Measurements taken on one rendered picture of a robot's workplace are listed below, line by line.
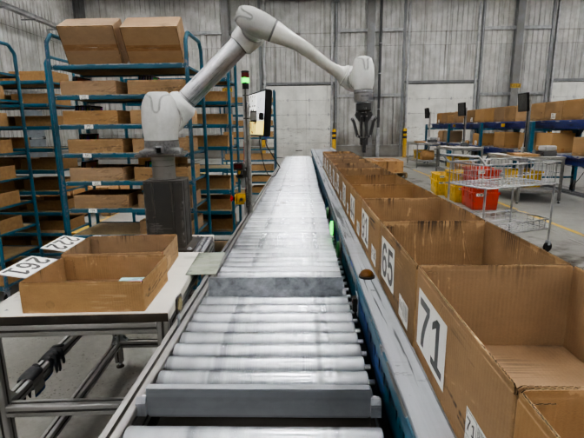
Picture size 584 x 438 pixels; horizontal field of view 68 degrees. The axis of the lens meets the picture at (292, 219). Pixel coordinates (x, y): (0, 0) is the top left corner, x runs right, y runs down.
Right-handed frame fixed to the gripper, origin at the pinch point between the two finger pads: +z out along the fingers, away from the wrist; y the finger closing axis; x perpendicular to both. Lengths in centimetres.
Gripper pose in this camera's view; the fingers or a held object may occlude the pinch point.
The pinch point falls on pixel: (363, 145)
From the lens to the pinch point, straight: 217.9
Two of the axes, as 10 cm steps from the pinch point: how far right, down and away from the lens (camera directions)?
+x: 0.2, -2.0, 9.8
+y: 10.0, -0.4, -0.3
